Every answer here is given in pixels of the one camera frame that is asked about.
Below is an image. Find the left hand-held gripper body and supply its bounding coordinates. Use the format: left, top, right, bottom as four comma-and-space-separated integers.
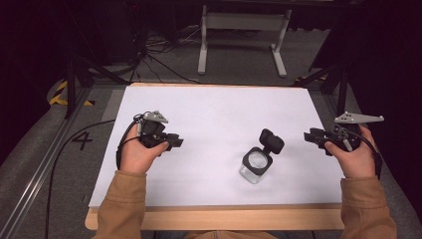
133, 110, 173, 149

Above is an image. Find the yellow black floor tape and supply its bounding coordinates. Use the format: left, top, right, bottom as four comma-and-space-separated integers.
49, 80, 97, 108

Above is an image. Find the white metal stand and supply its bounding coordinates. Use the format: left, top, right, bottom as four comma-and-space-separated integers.
197, 4, 293, 79

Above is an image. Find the person's left hand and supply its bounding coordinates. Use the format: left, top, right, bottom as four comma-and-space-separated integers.
118, 124, 170, 175

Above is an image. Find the bundle of black floor cables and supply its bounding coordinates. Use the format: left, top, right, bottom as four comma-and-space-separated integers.
130, 24, 204, 85

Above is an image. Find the white table mat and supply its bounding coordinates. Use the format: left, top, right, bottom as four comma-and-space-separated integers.
88, 85, 345, 209

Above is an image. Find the black tripod stand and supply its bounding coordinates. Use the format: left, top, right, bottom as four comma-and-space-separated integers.
292, 58, 353, 117
64, 39, 131, 120

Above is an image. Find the person's right hand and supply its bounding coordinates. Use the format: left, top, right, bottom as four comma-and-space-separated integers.
323, 124, 378, 179

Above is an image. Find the left hand-held gripper black cable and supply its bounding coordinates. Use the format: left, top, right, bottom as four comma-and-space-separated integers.
44, 114, 145, 239

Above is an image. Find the aluminium floor rail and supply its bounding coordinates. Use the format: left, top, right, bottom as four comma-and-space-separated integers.
0, 89, 93, 239

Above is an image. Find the right hand-held gripper black cable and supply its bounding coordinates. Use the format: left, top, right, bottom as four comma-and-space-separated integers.
331, 123, 383, 180

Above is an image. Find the clear jar with black lid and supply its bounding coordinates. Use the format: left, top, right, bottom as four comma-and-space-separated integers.
238, 127, 286, 185

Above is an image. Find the hand-held gripper black cable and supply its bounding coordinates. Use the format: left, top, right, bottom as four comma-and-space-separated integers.
44, 114, 145, 239
331, 123, 383, 180

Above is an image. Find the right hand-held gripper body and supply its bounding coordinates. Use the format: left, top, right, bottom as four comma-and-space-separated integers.
321, 111, 385, 156

